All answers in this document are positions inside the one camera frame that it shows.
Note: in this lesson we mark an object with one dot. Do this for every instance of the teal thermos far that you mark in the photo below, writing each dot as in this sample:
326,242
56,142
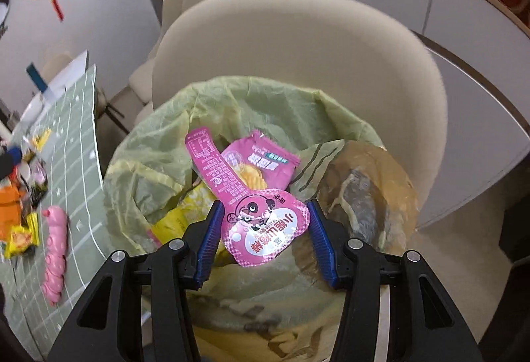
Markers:
36,78

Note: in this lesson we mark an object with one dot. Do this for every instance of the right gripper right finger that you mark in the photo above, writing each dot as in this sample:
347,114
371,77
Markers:
425,324

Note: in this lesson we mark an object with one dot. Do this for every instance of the yellow snack packet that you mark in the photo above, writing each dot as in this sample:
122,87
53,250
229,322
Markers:
23,237

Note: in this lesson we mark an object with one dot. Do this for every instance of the beige chair near bin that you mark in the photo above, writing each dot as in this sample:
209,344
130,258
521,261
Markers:
366,60

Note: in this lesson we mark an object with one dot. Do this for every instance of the orange tissue box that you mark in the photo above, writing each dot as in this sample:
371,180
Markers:
11,207

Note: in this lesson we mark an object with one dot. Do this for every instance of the purple yellow chip bag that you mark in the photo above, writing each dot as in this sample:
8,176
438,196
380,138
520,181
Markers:
260,163

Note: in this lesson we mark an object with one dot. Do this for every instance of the yellow green trash bag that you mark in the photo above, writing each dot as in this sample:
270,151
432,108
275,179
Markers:
273,135

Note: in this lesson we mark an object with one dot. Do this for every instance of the pink caterpillar toy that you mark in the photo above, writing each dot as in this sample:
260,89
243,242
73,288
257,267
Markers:
55,254

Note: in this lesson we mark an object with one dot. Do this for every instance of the pink snack pouch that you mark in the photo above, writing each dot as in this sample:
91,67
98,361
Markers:
257,224

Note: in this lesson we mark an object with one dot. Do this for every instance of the green checked tablecloth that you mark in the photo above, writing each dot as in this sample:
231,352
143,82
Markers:
74,184

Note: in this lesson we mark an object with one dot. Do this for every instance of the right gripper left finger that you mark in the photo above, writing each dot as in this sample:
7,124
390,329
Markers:
105,323

